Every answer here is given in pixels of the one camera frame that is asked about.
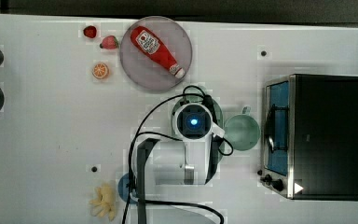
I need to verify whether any pink toy strawberry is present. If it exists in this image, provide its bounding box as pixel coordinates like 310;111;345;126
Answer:
100;35;119;49

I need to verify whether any yellow toy banana peel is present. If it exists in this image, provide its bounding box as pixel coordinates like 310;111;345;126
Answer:
89;183;117;221

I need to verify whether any dark red toy strawberry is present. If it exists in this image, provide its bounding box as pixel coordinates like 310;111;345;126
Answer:
83;26;97;38

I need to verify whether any red ketchup bottle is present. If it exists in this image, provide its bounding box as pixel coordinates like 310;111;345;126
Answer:
131;26;185;78

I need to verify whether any grey round plate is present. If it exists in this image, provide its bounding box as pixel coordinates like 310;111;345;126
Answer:
119;16;193;91

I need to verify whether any blue bowl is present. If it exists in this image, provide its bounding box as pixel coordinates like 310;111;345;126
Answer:
117;174;138;204

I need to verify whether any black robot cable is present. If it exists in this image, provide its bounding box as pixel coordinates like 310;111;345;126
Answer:
121;85;235;224

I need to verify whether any toy orange slice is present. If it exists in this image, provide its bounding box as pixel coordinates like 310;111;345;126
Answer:
92;63;110;79

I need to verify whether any green plastic mug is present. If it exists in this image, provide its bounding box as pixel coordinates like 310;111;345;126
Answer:
225;106;261;151

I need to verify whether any black toaster oven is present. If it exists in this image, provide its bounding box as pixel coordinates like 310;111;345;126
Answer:
258;74;358;201

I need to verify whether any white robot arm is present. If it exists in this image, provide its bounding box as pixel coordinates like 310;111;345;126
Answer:
129;100;227;224

